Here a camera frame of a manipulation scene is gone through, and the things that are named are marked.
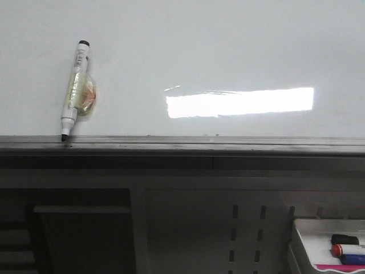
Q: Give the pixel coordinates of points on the white whiteboard marker black tip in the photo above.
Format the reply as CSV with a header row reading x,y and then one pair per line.
x,y
81,91

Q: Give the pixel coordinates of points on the white whiteboard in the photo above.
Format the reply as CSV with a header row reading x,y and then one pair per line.
x,y
230,68

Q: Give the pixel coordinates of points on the dark metal whiteboard tray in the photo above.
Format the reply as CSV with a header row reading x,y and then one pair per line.
x,y
184,153

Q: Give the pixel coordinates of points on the white slotted pegboard panel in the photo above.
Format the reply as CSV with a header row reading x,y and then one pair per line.
x,y
181,230

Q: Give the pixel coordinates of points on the white plastic storage bin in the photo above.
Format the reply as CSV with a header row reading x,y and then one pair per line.
x,y
311,243

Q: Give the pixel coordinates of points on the dark cabinet with shelf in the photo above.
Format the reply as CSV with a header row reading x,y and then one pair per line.
x,y
66,231

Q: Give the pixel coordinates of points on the black marker cap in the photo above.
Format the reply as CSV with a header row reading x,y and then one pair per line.
x,y
344,239

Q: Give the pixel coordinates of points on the red capped marker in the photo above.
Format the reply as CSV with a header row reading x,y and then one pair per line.
x,y
338,250

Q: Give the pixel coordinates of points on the blue capped marker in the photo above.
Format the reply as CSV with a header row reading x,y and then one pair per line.
x,y
351,259

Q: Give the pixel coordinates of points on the pink white eraser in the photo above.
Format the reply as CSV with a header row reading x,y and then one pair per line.
x,y
339,268

